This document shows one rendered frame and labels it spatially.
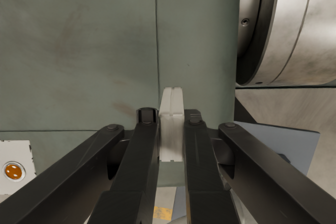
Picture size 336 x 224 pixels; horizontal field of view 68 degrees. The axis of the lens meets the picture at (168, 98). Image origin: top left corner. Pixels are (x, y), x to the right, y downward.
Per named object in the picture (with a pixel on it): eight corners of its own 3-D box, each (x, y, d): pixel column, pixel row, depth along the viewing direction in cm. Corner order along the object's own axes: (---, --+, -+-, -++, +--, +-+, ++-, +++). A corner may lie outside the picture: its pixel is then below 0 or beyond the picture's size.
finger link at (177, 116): (171, 115, 14) (184, 115, 14) (173, 86, 21) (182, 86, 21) (172, 162, 15) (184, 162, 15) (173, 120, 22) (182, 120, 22)
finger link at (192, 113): (184, 139, 13) (244, 139, 12) (182, 108, 17) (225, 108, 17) (184, 166, 13) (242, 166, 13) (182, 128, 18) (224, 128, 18)
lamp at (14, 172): (10, 176, 32) (6, 180, 31) (7, 161, 31) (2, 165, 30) (26, 176, 32) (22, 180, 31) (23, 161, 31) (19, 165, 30)
